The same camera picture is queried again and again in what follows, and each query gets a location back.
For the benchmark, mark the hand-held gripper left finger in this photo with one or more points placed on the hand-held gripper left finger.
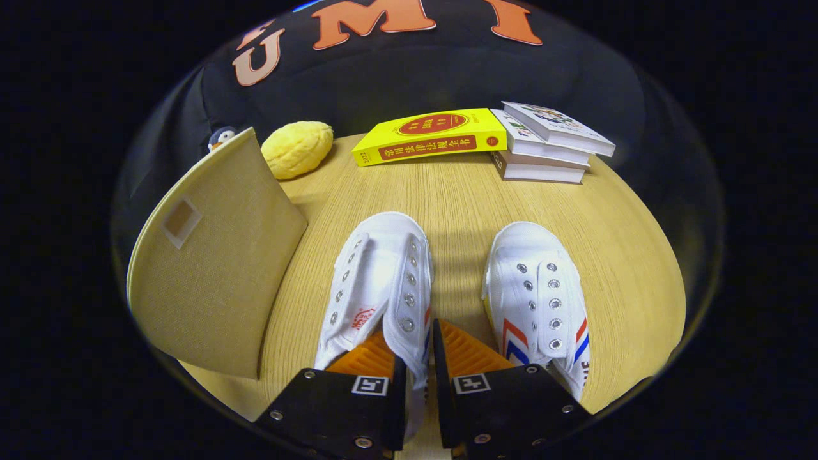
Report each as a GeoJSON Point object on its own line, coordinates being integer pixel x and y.
{"type": "Point", "coordinates": [399, 409]}

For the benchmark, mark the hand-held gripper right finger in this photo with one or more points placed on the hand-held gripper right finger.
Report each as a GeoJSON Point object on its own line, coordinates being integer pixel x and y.
{"type": "Point", "coordinates": [442, 396]}

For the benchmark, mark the white canvas shoe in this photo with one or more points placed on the white canvas shoe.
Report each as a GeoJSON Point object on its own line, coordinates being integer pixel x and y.
{"type": "Point", "coordinates": [377, 268]}
{"type": "Point", "coordinates": [530, 281]}

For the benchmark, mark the beige fabric storage box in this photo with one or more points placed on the beige fabric storage box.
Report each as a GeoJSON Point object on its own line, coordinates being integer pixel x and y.
{"type": "Point", "coordinates": [217, 255]}

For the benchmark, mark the white paperback book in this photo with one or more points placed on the white paperback book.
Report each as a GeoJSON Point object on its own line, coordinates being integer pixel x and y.
{"type": "Point", "coordinates": [543, 171]}
{"type": "Point", "coordinates": [543, 148]}
{"type": "Point", "coordinates": [549, 121]}

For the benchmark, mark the yellow book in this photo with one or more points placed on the yellow book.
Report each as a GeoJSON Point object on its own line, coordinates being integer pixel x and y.
{"type": "Point", "coordinates": [428, 137]}

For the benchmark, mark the yellow round plush toy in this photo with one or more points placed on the yellow round plush toy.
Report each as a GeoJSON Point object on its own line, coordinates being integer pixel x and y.
{"type": "Point", "coordinates": [297, 150]}

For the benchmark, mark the penguin plush toy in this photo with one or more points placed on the penguin plush toy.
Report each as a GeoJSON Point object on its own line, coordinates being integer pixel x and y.
{"type": "Point", "coordinates": [222, 137]}

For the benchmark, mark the black backdrop cloth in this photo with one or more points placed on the black backdrop cloth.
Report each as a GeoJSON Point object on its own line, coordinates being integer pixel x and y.
{"type": "Point", "coordinates": [447, 70]}

